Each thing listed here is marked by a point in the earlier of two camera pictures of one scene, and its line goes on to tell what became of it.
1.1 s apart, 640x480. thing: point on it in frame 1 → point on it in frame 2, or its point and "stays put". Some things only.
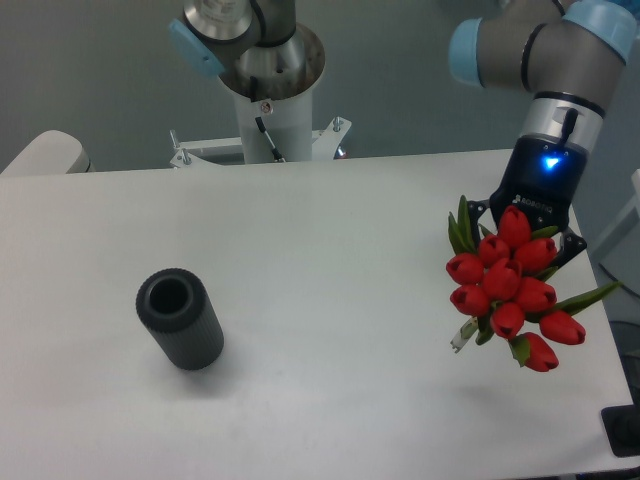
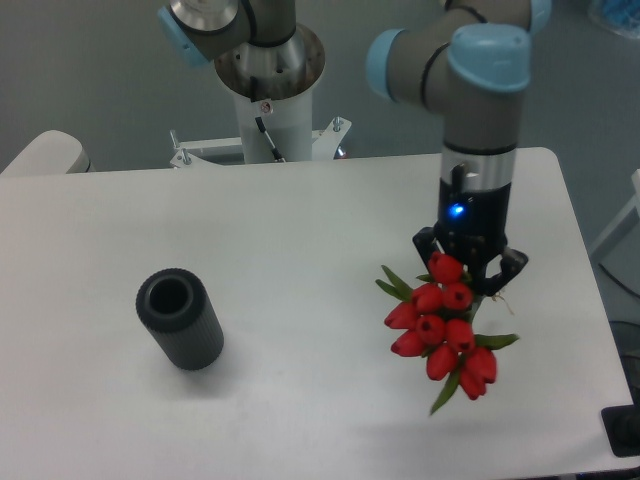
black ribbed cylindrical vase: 177,306 stays put
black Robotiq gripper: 544,178 → 473,227
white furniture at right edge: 619,254 stays put
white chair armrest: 51,152 stays put
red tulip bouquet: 502,283 → 433,319
